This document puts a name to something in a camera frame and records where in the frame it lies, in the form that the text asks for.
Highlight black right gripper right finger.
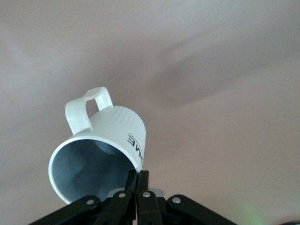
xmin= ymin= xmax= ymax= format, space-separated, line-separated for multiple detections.
xmin=137 ymin=170 xmax=235 ymax=225

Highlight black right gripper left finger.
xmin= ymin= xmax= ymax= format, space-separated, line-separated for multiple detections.
xmin=29 ymin=170 xmax=137 ymax=225

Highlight white ribbed mug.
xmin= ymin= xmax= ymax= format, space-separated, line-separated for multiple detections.
xmin=48 ymin=86 xmax=147 ymax=205

